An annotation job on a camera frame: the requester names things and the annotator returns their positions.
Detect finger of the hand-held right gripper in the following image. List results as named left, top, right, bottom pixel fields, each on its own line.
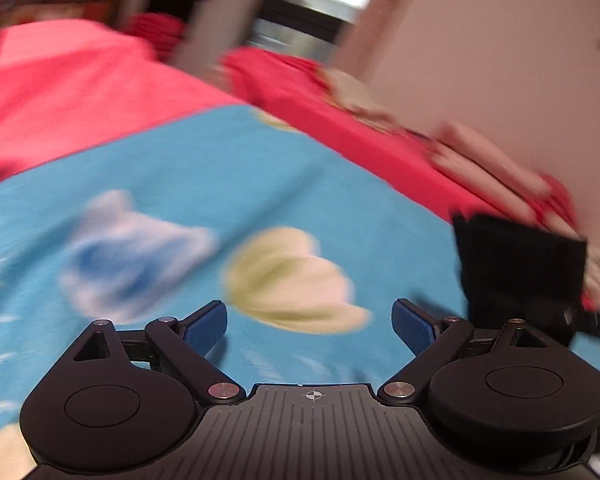
left=562, top=305, right=600, bottom=337

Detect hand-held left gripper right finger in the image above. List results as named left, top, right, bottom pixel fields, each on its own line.
left=379, top=298, right=546, bottom=403

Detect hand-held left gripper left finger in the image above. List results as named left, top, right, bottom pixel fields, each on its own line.
left=70, top=300, right=246, bottom=405

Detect black pants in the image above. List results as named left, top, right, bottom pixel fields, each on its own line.
left=452, top=214, right=588, bottom=347

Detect rolled beige towel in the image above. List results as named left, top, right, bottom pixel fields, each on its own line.
left=582, top=247, right=600, bottom=293

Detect blue floral bedsheet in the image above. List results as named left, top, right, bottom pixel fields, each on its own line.
left=0, top=105, right=600, bottom=480

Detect red bedsheet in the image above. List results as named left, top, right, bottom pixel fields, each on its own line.
left=220, top=47, right=593, bottom=311

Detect crumpled beige towel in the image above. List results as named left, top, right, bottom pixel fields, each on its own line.
left=320, top=67, right=406, bottom=133

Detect pink sheet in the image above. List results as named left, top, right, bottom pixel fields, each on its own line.
left=0, top=20, right=246, bottom=188

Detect pile of red cloth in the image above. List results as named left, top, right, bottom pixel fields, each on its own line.
left=125, top=12, right=187, bottom=61

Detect pink curtain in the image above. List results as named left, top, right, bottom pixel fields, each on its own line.
left=330, top=0, right=416, bottom=78

